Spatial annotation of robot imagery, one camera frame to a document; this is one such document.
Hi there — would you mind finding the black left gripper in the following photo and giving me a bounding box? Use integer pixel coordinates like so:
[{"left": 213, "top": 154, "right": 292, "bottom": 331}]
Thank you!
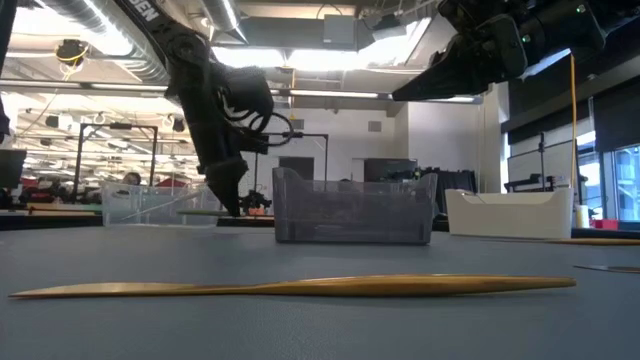
[{"left": 172, "top": 74, "right": 249, "bottom": 218}]

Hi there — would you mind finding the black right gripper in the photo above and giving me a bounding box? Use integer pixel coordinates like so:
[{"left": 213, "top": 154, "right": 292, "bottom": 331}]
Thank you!
[{"left": 392, "top": 0, "right": 530, "bottom": 102}]

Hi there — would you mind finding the orange knife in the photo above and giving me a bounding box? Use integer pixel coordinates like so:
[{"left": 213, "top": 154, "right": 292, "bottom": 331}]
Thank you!
[{"left": 7, "top": 272, "right": 578, "bottom": 300}]

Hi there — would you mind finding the silver spoon teal handle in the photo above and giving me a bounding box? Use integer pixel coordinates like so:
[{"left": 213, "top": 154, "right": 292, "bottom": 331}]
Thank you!
[{"left": 572, "top": 263, "right": 640, "bottom": 275}]

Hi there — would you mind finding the clear plastic bin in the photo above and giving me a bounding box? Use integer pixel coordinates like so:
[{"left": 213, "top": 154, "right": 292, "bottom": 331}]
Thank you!
[{"left": 101, "top": 180, "right": 225, "bottom": 227}]

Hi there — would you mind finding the black draped equipment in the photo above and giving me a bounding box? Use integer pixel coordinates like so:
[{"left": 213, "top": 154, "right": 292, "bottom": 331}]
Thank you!
[{"left": 418, "top": 167, "right": 478, "bottom": 201}]

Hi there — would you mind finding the grey ceiling box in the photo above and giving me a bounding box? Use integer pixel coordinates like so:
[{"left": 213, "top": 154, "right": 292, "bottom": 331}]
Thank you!
[{"left": 322, "top": 13, "right": 358, "bottom": 50}]

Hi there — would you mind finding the long ceiling light strip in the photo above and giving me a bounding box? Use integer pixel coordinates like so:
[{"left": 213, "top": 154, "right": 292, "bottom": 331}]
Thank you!
[{"left": 0, "top": 78, "right": 484, "bottom": 105}]

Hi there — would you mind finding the smoky dark plastic bin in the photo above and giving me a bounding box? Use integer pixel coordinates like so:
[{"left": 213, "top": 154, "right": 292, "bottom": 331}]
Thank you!
[{"left": 271, "top": 166, "right": 438, "bottom": 245}]

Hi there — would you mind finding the grey table mat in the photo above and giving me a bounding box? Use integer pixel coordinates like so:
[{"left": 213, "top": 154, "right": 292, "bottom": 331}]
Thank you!
[{"left": 0, "top": 224, "right": 640, "bottom": 360}]

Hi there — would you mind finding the black stand with equipment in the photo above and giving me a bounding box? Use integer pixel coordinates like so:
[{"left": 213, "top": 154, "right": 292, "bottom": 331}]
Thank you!
[{"left": 503, "top": 131, "right": 557, "bottom": 194}]

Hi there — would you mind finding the white plastic bin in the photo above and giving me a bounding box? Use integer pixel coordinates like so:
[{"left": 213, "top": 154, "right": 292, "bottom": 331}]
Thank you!
[{"left": 444, "top": 187, "right": 575, "bottom": 240}]

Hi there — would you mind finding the black window blind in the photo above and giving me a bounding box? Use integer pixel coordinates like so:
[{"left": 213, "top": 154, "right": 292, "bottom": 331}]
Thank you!
[{"left": 592, "top": 89, "right": 640, "bottom": 154}]

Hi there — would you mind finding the white cylinder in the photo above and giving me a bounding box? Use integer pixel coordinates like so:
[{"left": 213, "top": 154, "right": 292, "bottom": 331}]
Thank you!
[{"left": 574, "top": 203, "right": 592, "bottom": 230}]

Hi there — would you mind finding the window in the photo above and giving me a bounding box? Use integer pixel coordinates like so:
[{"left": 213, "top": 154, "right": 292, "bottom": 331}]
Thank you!
[{"left": 579, "top": 144, "right": 640, "bottom": 224}]

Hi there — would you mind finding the black monitor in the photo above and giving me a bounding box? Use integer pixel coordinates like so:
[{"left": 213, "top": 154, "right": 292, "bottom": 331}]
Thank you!
[{"left": 0, "top": 148, "right": 27, "bottom": 191}]

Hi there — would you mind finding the black rig frame with camera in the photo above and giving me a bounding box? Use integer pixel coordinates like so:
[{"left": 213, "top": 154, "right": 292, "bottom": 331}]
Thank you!
[{"left": 253, "top": 131, "right": 330, "bottom": 194}]

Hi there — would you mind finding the black wall screen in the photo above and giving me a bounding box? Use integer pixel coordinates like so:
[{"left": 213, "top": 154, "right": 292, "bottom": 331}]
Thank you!
[{"left": 363, "top": 158, "right": 419, "bottom": 183}]

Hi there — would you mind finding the yellow hanging cable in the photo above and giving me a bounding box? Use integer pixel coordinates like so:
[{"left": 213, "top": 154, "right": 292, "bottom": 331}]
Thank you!
[{"left": 569, "top": 52, "right": 578, "bottom": 190}]

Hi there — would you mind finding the wide black rig frame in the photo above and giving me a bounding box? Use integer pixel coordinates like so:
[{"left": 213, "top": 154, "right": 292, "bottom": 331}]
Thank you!
[{"left": 73, "top": 122, "right": 160, "bottom": 204}]

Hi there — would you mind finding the yellow and black cable reel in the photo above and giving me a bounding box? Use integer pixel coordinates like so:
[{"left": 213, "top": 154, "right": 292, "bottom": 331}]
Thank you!
[{"left": 54, "top": 38, "right": 90, "bottom": 67}]

